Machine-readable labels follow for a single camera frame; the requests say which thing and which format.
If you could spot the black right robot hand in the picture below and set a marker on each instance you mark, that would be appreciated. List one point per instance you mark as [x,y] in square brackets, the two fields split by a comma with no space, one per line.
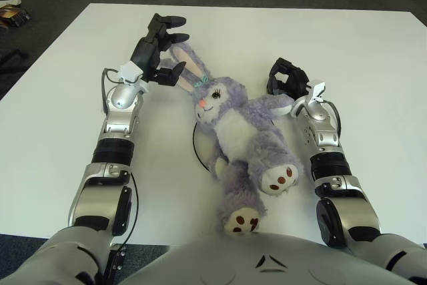
[298,79]

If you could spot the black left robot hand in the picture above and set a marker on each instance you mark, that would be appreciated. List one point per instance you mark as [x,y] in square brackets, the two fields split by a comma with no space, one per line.
[146,53]

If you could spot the purple plush bunny doll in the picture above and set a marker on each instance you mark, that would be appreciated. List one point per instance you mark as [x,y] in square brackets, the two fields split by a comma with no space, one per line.
[243,131]

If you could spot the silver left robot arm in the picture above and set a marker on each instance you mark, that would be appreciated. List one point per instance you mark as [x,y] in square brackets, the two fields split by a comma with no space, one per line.
[116,125]

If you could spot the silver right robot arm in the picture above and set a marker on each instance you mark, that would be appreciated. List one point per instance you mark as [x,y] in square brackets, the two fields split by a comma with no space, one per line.
[322,131]

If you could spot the white plate black rim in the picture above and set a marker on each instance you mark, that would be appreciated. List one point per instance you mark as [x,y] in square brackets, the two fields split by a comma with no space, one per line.
[203,145]

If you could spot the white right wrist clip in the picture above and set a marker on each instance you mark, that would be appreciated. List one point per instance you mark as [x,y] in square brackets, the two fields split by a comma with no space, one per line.
[317,89]

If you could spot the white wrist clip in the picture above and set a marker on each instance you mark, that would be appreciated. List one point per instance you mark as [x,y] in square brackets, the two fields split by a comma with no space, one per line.
[317,89]
[130,72]

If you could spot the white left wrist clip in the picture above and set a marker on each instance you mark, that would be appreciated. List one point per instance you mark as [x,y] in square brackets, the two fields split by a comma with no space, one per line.
[130,72]

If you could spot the black object on floor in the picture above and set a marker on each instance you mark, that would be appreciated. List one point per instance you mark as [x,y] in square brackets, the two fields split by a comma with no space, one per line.
[11,59]

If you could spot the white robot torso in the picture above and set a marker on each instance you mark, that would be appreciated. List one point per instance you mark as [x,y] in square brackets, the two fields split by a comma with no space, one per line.
[250,258]

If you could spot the black bracket under torso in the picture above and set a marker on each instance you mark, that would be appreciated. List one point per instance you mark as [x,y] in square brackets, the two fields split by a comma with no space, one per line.
[116,265]

